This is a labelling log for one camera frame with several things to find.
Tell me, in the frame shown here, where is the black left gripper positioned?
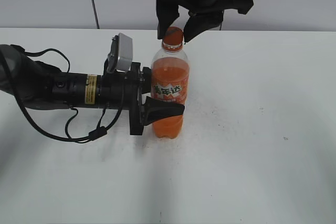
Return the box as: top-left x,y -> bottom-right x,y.
99,62 -> 185,135

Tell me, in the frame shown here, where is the orange bottle cap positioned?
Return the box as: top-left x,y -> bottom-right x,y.
162,27 -> 183,52

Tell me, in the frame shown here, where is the orange soda plastic bottle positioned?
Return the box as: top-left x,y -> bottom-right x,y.
150,26 -> 190,138

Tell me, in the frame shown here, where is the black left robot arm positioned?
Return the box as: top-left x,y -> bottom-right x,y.
1,45 -> 185,135

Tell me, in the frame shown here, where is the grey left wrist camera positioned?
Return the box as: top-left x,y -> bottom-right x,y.
106,33 -> 133,73

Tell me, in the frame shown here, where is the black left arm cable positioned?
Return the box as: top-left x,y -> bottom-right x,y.
0,48 -> 124,143

